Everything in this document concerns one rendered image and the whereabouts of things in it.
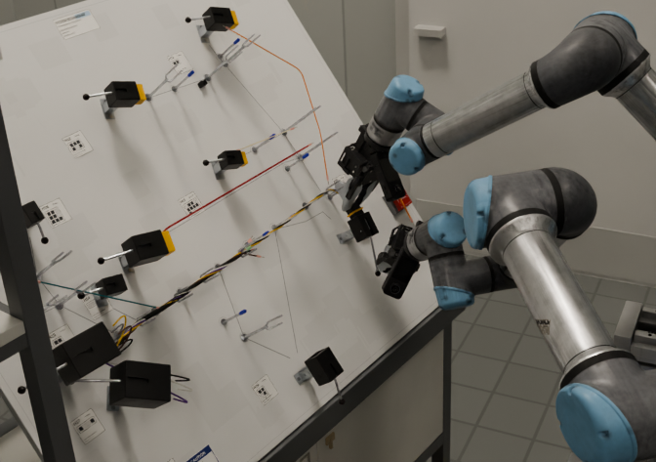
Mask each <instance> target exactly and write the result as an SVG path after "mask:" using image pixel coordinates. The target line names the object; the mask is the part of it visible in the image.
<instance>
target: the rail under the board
mask: <svg viewBox="0 0 656 462"><path fill-rule="evenodd" d="M465 309H466V307H464V308H460V309H456V310H449V311H444V310H442V309H441V308H440V307H439V306H438V307H437V308H436V309H435V310H434V311H433V312H431V313H430V314H429V315H428V316H427V317H425V318H424V319H423V320H422V321H421V322H420V323H419V324H417V325H416V326H415V327H414V328H413V329H412V330H410V331H409V332H408V333H407V334H406V335H405V336H403V337H402V338H401V339H400V340H399V341H398V342H396V343H395V344H394V345H393V346H392V347H391V348H389V349H388V350H387V351H386V352H385V353H384V354H382V355H381V356H380V357H379V358H378V359H376V360H375V361H374V362H373V363H372V364H371V365H369V366H368V367H367V368H366V369H365V370H364V371H362V372H361V373H360V374H359V375H358V376H357V377H355V378H354V379H353V380H352V381H351V382H350V383H348V384H347V385H346V386H345V387H344V388H343V389H341V390H340V393H341V396H342V399H344V400H345V401H346V402H345V404H343V405H341V404H339V399H340V397H339V394H336V395H334V396H333V397H332V398H331V399H330V400H329V401H327V402H326V403H325V404H324V405H323V406H322V407H320V408H319V409H318V410H317V411H316V412H315V413H313V414H312V415H311V416H310V417H309V419H307V420H306V421H305V422H304V423H303V424H302V425H300V426H299V427H298V428H297V429H296V430H295V431H293V432H292V433H291V434H290V435H289V436H288V437H286V438H285V439H284V440H283V441H282V442H280V443H279V444H278V445H277V446H276V447H275V448H273V449H272V450H271V451H270V452H269V453H268V454H266V455H265V456H264V457H263V458H262V459H261V460H259V461H258V462H296V461H297V460H298V459H299V458H300V457H301V456H302V455H304V454H305V453H306V452H307V451H308V450H309V449H310V448H311V447H312V446H314V445H315V444H316V443H317V442H318V441H319V440H320V439H322V438H323V437H324V436H325V435H326V434H327V433H328V432H329V431H330V430H332V429H333V428H334V427H335V426H336V425H337V424H338V423H339V422H341V421H342V420H343V419H344V418H345V417H346V416H347V415H348V414H349V413H351V412H352V411H353V410H354V409H355V408H356V407H357V406H358V405H359V404H361V403H362V402H363V401H364V400H365V399H366V398H367V397H369V396H370V395H371V394H372V393H373V392H374V391H375V390H376V389H377V388H379V387H380V386H381V385H382V384H383V383H384V382H385V381H386V380H388V379H389V378H390V377H391V375H392V374H393V373H394V372H395V371H397V370H398V369H399V368H400V367H401V366H402V365H403V364H404V363H406V362H407V361H408V360H409V359H410V358H411V357H412V356H413V355H415V354H416V353H417V352H418V351H419V350H420V349H421V348H422V347H423V346H425V345H426V344H427V343H428V342H429V341H430V340H431V339H432V338H434V337H435V336H436V335H437V334H438V333H439V332H440V331H441V330H442V329H444V328H445V327H446V326H447V325H448V324H449V323H450V322H451V321H453V320H454V319H455V318H456V317H457V316H458V315H459V314H460V313H462V312H463V311H464V310H465Z"/></svg>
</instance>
